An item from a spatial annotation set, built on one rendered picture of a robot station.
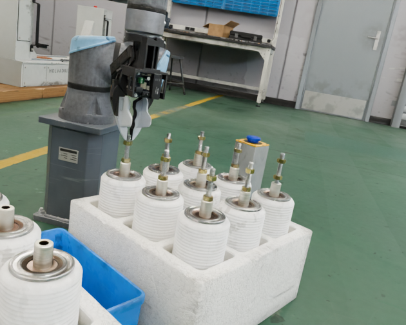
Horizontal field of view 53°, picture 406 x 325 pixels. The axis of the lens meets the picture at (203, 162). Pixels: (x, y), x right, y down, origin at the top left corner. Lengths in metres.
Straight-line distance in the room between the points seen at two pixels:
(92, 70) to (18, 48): 2.26
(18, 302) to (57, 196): 0.71
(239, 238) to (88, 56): 0.62
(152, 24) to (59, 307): 0.51
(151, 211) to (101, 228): 0.13
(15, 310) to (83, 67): 0.74
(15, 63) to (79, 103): 2.22
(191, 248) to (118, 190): 0.22
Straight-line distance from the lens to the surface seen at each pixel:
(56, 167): 1.19
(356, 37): 5.94
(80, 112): 1.13
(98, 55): 1.13
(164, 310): 0.76
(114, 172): 0.90
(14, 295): 0.52
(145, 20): 0.80
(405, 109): 6.00
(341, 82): 5.91
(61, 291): 0.52
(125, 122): 0.83
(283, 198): 0.91
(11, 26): 3.35
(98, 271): 0.84
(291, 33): 5.91
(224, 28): 5.52
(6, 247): 0.60
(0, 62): 3.41
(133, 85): 0.78
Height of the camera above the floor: 0.53
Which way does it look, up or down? 15 degrees down
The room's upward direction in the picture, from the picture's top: 9 degrees clockwise
